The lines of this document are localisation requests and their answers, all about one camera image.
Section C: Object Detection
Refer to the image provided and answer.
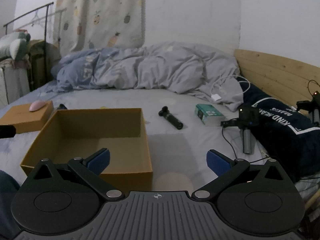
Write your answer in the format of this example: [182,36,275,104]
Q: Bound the white charging cable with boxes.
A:
[210,72,250,98]

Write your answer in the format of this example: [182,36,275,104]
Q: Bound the bed with grey sheet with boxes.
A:
[0,80,320,195]

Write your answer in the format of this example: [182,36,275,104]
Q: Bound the black metal clothes rack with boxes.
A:
[3,2,67,90]

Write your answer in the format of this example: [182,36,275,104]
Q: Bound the green tissue pack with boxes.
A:
[195,104,227,127]

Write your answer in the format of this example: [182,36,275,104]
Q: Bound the black cable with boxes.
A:
[221,125,275,163]

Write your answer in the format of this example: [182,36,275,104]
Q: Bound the navy printed pillow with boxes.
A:
[236,76,320,183]

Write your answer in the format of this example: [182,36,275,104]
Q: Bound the wooden headboard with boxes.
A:
[234,49,320,123]

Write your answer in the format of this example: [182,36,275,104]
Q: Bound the pink computer mouse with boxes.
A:
[29,100,46,112]

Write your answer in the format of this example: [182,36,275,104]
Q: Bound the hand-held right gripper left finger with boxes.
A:
[32,148,125,202]

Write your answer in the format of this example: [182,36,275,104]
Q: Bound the pineapple print curtain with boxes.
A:
[53,0,146,55]

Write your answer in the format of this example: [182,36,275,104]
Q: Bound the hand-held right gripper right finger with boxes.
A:
[191,149,293,202]

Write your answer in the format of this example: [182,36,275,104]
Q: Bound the green and white plush toy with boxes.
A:
[0,29,31,62]

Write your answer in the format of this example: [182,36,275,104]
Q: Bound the black cylindrical handle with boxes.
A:
[158,106,184,130]

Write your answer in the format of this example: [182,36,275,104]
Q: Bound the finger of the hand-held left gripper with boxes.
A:
[0,124,17,139]

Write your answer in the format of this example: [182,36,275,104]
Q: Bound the person's leg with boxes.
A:
[0,170,22,240]

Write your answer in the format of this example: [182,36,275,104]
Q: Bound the brown wooden cabinet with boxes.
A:
[29,39,61,90]

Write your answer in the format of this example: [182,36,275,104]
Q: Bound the white cloth cover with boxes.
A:
[0,57,31,105]

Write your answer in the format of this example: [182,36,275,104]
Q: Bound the brown cardboard box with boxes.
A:
[20,108,153,192]
[0,100,54,134]

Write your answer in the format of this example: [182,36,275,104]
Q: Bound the grey-blue duvet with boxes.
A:
[51,41,244,112]

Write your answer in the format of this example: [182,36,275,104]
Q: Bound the flat brown cardboard box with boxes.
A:
[0,100,54,134]

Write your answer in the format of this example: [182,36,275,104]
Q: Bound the white clothes hanger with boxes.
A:
[31,9,48,27]

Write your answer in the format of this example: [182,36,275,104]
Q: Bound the black device with red light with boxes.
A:
[296,80,320,127]

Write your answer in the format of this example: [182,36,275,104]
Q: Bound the black camera with grey handle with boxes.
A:
[221,106,259,155]

